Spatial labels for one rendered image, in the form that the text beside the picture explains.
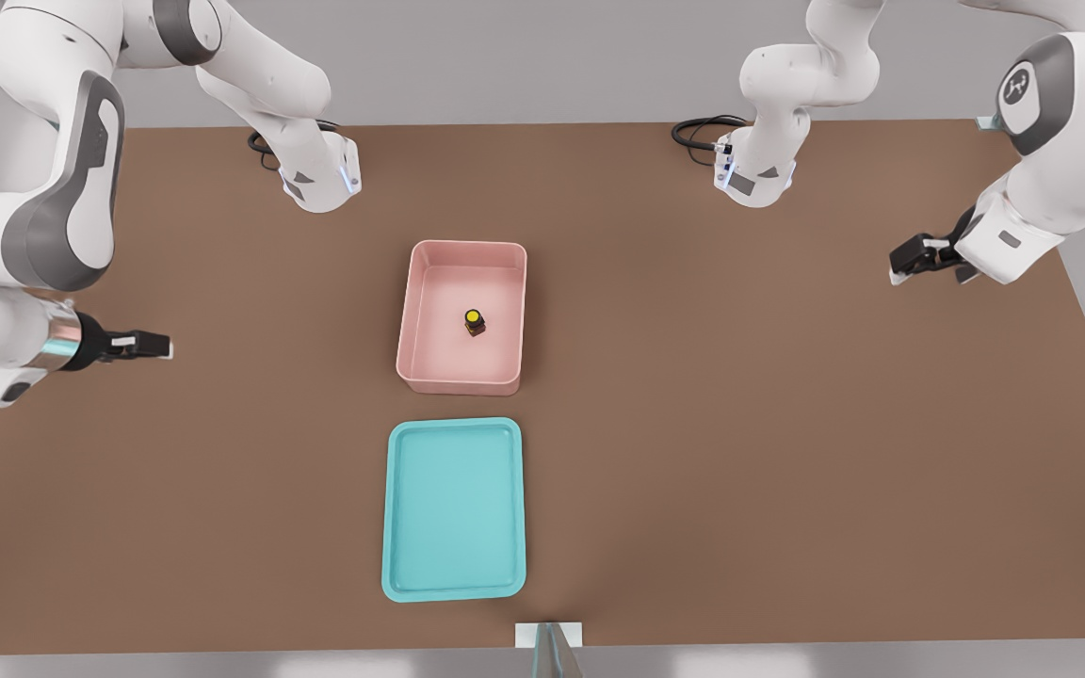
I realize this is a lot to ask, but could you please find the black cable loop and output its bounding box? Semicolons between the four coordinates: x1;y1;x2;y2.
248;120;340;171
672;115;751;167

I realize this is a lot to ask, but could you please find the pink plastic box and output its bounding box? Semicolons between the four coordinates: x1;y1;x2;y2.
396;239;528;396

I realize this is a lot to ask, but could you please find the pale blue-green tray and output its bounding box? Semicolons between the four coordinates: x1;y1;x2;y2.
381;417;527;604

